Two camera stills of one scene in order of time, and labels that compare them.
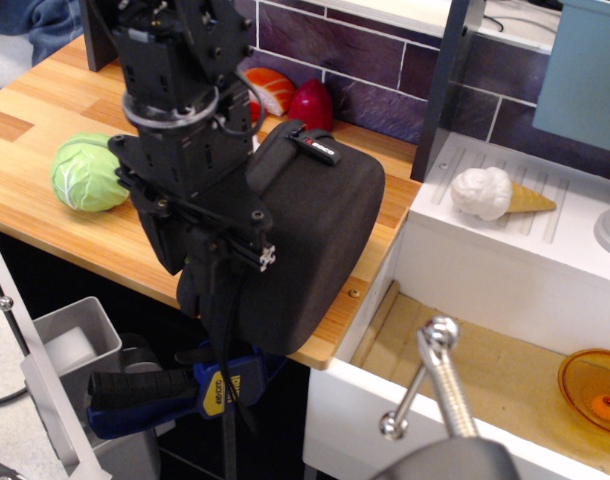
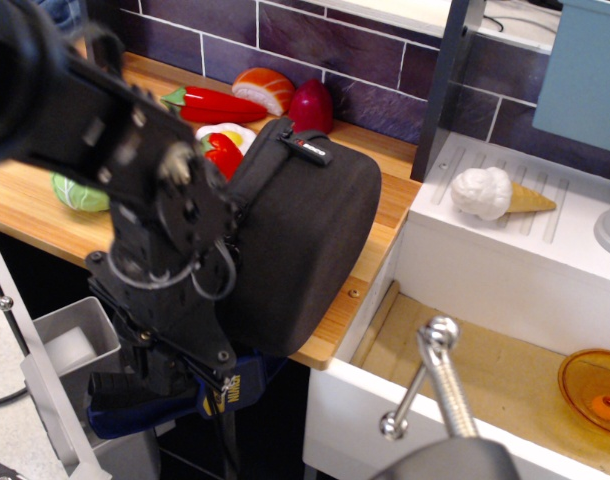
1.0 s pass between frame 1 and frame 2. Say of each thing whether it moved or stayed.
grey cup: stayed
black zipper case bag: stayed
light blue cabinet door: stayed
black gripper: moved
